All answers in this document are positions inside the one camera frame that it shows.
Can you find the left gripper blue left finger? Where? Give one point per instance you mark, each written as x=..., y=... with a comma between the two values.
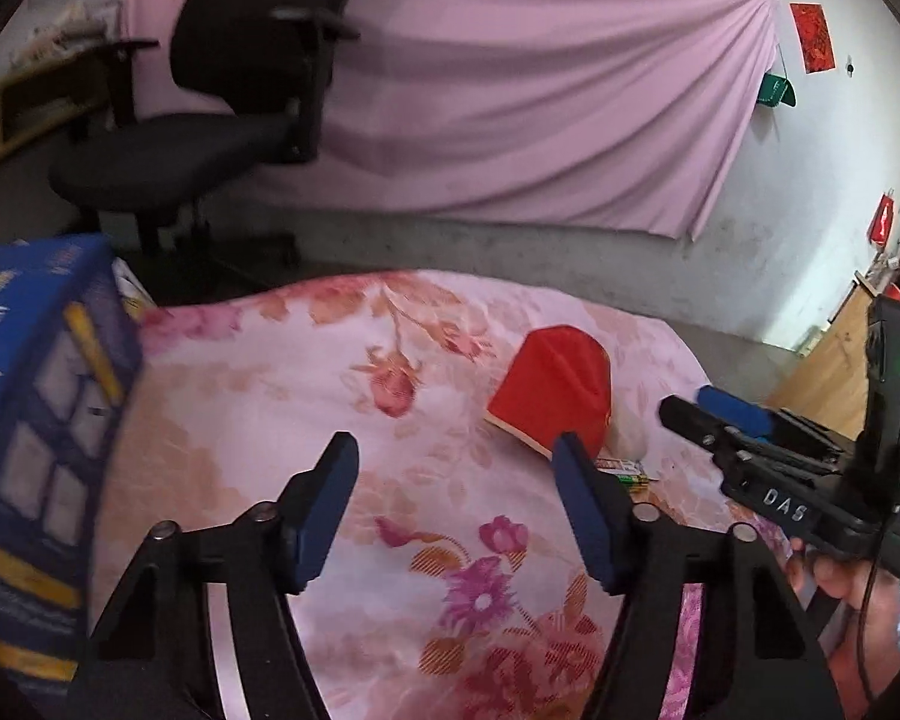
x=311, y=507

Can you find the black office chair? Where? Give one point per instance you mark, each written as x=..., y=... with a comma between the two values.
x=268, y=62

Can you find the red hanging ornament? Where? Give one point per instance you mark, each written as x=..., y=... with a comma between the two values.
x=881, y=224

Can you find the wooden side desk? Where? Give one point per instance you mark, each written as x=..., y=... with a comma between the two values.
x=38, y=100

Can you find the small white tube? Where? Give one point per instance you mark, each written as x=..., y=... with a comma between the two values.
x=613, y=463

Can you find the red diamond wall paper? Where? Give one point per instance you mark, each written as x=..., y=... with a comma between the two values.
x=814, y=38

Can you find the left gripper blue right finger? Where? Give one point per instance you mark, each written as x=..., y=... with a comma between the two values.
x=597, y=507

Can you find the pink floral table cloth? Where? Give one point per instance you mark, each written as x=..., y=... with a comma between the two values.
x=454, y=588

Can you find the red paper box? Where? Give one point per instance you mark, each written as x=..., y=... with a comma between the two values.
x=558, y=382

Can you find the green hanging bag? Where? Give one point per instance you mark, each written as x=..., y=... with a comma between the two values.
x=776, y=90

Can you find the person right hand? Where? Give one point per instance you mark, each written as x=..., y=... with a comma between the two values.
x=847, y=582

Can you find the pink hanging sheet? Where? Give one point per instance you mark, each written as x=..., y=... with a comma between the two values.
x=616, y=114

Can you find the wooden cabinet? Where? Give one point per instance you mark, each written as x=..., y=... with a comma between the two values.
x=829, y=385

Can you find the blue cardboard box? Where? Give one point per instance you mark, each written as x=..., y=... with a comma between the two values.
x=69, y=359

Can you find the stack of books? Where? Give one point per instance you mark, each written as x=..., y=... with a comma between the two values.
x=80, y=26

